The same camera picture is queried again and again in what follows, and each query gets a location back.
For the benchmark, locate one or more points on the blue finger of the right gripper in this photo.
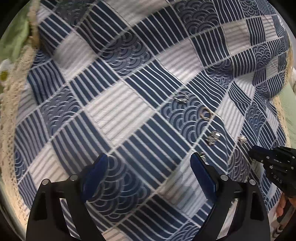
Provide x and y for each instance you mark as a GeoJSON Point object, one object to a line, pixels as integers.
{"type": "Point", "coordinates": [262, 155]}

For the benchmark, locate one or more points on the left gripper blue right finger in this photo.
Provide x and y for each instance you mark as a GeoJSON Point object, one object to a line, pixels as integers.
{"type": "Point", "coordinates": [203, 175]}

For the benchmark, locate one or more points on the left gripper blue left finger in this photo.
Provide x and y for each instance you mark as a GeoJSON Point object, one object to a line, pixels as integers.
{"type": "Point", "coordinates": [92, 175]}

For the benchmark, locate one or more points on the person's right hand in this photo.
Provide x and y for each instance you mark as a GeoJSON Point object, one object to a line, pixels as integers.
{"type": "Point", "coordinates": [281, 205]}

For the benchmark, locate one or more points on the silver pearl flower earring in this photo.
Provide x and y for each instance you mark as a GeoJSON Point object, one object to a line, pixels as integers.
{"type": "Point", "coordinates": [242, 139]}

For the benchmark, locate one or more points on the green quilted bedspread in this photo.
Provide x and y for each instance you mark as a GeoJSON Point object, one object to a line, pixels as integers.
{"type": "Point", "coordinates": [286, 108]}

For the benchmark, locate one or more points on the navy white patterned cloth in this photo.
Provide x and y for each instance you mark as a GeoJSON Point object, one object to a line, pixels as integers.
{"type": "Point", "coordinates": [149, 83]}

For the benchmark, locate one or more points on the green daisy pillow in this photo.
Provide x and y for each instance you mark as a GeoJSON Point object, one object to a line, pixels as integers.
{"type": "Point", "coordinates": [12, 41]}

